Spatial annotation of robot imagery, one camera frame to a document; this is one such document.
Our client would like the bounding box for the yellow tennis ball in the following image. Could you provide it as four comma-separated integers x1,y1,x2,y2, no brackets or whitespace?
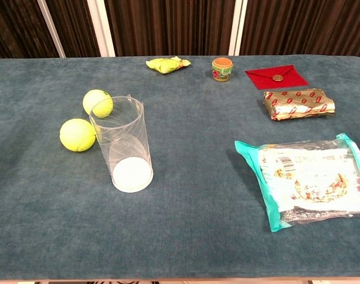
82,89,114,119
59,118,97,153

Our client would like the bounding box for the teal velvet table cloth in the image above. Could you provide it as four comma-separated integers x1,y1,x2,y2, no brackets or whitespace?
0,55,360,280

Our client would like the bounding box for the clear plastic cup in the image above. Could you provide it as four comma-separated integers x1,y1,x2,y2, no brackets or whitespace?
89,93,155,193

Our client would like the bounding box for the yellow crumpled snack packet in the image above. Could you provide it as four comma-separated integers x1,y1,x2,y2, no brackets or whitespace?
146,56,192,75

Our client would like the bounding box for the small orange patterned cup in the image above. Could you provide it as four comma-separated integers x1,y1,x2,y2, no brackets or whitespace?
211,57,234,81

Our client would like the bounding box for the red envelope gold seal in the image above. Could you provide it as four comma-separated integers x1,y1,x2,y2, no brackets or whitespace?
245,64,310,91

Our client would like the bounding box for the gold red printed packet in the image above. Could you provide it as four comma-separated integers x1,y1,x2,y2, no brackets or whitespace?
263,90,336,121

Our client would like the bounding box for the teal white food bag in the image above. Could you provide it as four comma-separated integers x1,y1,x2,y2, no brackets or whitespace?
234,133,360,233

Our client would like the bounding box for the white partition post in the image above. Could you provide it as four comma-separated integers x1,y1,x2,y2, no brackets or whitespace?
36,0,67,59
88,0,116,57
229,0,248,56

